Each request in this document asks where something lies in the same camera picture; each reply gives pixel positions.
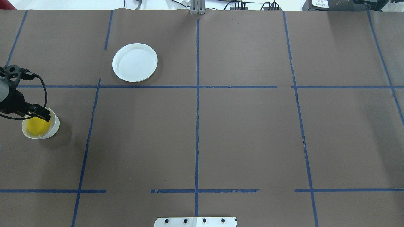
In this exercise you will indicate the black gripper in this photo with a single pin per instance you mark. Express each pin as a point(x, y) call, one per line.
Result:
point(14, 102)

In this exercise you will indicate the yellow lemon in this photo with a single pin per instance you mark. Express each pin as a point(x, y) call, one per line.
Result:
point(37, 126)

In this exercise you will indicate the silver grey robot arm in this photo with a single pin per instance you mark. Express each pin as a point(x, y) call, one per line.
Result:
point(6, 87)

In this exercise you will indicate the white bowl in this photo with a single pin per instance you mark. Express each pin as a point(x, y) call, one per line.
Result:
point(55, 123)

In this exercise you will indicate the white round plate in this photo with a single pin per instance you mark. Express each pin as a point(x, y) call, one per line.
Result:
point(135, 62)

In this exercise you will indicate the brown paper table cover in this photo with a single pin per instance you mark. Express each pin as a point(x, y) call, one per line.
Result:
point(284, 119)

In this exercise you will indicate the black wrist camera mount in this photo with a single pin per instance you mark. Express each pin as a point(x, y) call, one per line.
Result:
point(13, 74)

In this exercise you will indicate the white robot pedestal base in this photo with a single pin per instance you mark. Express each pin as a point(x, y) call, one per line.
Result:
point(196, 222)

